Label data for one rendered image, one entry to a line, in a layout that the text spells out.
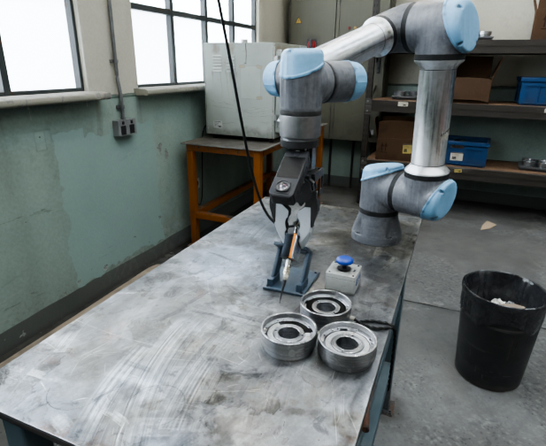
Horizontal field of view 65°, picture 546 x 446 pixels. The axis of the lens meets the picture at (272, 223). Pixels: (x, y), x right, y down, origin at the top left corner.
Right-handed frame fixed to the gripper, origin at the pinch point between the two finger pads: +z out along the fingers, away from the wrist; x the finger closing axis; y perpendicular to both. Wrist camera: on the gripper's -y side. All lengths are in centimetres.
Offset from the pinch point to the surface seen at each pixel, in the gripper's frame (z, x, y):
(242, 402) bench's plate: 16.8, -1.3, -25.9
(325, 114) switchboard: 18, 98, 374
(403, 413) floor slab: 97, -24, 70
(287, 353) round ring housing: 14.7, -4.5, -14.5
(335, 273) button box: 12.6, -5.7, 14.5
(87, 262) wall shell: 73, 153, 90
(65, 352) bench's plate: 16.8, 33.8, -27.4
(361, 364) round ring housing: 14.7, -17.1, -12.3
